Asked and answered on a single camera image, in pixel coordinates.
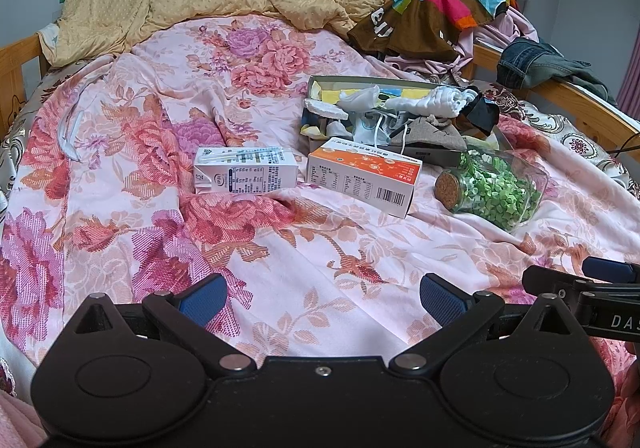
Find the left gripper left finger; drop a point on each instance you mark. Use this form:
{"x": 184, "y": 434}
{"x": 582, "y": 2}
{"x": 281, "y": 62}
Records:
{"x": 181, "y": 319}

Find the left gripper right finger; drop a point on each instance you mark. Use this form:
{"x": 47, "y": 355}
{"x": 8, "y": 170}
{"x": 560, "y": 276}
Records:
{"x": 463, "y": 318}

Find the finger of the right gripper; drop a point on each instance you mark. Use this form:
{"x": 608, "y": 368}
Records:
{"x": 610, "y": 271}

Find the grey burlap drawstring pouch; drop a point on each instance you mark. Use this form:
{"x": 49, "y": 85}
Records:
{"x": 428, "y": 132}

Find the white cloth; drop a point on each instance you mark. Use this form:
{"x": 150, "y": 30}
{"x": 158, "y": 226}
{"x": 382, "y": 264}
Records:
{"x": 442, "y": 102}

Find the glass jar of green stars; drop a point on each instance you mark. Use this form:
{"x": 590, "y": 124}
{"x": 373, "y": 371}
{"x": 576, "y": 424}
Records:
{"x": 501, "y": 188}

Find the white milk carton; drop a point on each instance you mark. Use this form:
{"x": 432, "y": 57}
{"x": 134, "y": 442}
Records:
{"x": 243, "y": 170}

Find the orange white medicine box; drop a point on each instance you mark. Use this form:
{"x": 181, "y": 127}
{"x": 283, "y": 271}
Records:
{"x": 372, "y": 175}

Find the pink floral bed sheet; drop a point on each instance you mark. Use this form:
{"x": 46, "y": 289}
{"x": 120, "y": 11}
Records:
{"x": 154, "y": 169}

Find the pink curtain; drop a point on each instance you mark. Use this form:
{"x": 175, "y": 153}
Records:
{"x": 628, "y": 99}

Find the cream maroon ornate quilt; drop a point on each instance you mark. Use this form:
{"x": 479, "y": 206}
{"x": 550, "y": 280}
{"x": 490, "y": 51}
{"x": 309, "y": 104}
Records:
{"x": 559, "y": 129}

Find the cartoon frog box tray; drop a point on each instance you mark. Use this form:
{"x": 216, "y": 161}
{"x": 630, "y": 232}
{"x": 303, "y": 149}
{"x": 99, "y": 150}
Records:
{"x": 320, "y": 107}

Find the black cloth piece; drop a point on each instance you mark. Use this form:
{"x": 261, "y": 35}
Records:
{"x": 480, "y": 114}

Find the blue white face mask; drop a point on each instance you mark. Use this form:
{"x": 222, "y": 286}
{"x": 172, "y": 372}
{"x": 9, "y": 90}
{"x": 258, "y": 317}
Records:
{"x": 371, "y": 128}

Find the grey green garment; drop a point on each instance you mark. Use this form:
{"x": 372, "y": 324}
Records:
{"x": 580, "y": 74}

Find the blue denim jeans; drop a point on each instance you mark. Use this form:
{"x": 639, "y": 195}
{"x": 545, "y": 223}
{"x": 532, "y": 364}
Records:
{"x": 525, "y": 63}

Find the brown colourful printed cloth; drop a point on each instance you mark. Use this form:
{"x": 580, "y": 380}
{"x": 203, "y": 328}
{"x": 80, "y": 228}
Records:
{"x": 423, "y": 29}

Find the wooden headboard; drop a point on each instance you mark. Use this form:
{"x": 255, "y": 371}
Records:
{"x": 12, "y": 86}

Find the wooden bed frame rail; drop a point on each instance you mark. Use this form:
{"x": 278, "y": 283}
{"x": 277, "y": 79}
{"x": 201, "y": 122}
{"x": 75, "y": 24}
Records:
{"x": 598, "y": 119}

